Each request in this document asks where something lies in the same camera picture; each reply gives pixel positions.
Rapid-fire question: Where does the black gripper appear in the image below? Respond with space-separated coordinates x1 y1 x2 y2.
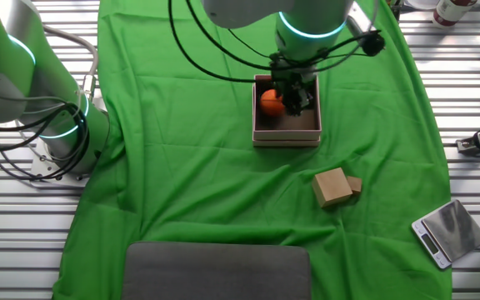
271 62 318 118

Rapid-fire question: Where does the orange mini basketball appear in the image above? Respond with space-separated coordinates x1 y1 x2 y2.
258 88 286 118

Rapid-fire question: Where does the large wooden block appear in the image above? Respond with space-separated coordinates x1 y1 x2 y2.
311 167 354 209

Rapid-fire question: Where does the pink gift box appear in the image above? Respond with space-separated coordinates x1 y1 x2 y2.
251 73 323 142

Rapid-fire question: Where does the small wooden cube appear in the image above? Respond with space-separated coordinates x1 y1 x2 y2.
345 175 363 196

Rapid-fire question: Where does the green cloth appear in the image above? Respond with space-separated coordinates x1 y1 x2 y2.
52 0 453 300

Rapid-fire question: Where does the red and white can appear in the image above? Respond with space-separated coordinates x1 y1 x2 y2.
431 0 478 29

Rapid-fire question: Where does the grey cushion pad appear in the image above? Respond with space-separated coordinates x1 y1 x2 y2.
122 241 313 300

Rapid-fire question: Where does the silver digital kitchen scale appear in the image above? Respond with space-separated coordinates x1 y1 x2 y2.
411 198 480 271

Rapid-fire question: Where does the black wrist cable bundle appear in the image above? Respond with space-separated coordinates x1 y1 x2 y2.
167 0 387 84

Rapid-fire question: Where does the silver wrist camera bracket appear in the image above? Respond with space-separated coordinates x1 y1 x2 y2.
346 3 370 34

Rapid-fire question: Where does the black base cable bundle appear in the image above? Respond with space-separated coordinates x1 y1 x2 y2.
0 99 91 183

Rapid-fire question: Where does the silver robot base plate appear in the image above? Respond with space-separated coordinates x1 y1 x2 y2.
29 137 91 183

